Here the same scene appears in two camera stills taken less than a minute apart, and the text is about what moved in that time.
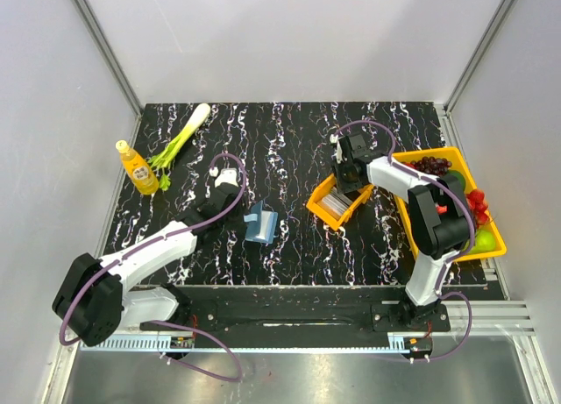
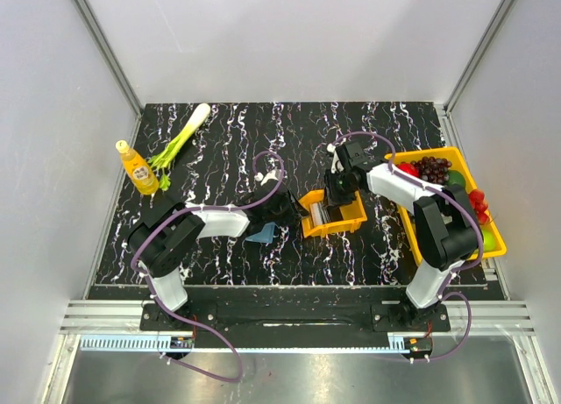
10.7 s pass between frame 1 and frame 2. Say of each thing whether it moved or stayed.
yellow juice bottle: stayed
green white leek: stayed
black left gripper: moved
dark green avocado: stayed
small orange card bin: moved
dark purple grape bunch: stayed
